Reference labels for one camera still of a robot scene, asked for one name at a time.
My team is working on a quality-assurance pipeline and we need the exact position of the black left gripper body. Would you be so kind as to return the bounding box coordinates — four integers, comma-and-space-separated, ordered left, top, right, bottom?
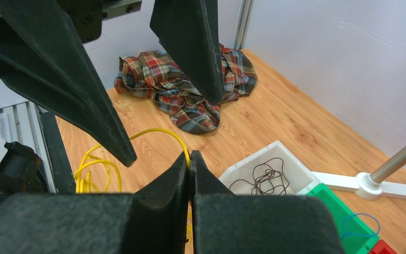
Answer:
57, 0, 142, 43

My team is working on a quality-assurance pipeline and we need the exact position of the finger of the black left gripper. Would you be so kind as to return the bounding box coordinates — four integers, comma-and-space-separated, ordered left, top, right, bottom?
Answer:
0, 1, 137, 167
150, 0, 225, 105

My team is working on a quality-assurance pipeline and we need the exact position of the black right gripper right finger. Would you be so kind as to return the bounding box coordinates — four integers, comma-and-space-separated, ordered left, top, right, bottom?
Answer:
190, 150, 344, 253

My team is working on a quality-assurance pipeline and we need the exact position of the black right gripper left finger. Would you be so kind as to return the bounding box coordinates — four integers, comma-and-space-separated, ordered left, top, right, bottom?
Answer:
0, 155, 189, 253

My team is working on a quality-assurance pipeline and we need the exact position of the brown cable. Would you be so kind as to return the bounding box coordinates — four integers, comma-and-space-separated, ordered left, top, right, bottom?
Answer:
228, 157, 291, 196

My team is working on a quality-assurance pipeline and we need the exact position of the yellow cable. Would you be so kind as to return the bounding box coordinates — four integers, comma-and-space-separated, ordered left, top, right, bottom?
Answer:
73, 128, 194, 246

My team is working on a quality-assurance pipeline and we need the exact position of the plaid shirt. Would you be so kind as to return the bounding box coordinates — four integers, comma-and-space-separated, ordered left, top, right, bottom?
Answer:
114, 44, 257, 135

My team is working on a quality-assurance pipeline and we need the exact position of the white plastic bin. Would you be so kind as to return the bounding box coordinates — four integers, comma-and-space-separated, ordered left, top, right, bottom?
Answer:
219, 140, 321, 196

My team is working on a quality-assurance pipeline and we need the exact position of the green plastic bin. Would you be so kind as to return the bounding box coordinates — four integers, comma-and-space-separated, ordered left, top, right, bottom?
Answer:
307, 184, 380, 253

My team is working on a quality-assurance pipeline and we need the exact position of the silver clothes rack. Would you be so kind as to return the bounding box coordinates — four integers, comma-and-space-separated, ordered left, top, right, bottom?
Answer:
314, 146, 406, 200

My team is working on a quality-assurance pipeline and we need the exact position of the red plastic bin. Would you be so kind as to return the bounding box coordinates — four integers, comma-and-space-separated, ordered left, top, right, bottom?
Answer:
367, 240, 406, 254

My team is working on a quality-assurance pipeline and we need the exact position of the aluminium frame rail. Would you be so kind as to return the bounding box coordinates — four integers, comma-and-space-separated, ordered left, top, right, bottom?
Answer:
0, 102, 58, 193

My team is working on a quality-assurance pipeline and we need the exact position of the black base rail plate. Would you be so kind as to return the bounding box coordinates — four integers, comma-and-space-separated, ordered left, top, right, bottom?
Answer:
40, 112, 76, 194

